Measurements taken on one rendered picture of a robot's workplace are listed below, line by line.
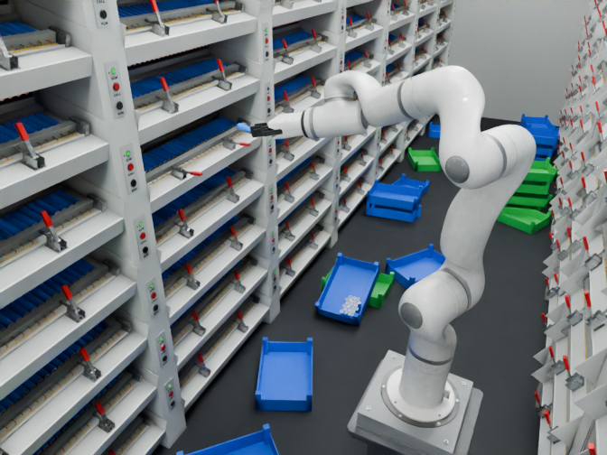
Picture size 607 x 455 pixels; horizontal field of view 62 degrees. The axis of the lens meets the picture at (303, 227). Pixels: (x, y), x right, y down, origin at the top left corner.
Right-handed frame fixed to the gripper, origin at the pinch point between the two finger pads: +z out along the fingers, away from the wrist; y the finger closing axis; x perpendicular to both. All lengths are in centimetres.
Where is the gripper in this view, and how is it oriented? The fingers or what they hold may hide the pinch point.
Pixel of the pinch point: (259, 129)
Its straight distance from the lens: 147.3
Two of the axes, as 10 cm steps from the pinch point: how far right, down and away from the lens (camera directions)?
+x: 2.2, 8.9, 4.0
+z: -9.0, 0.2, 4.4
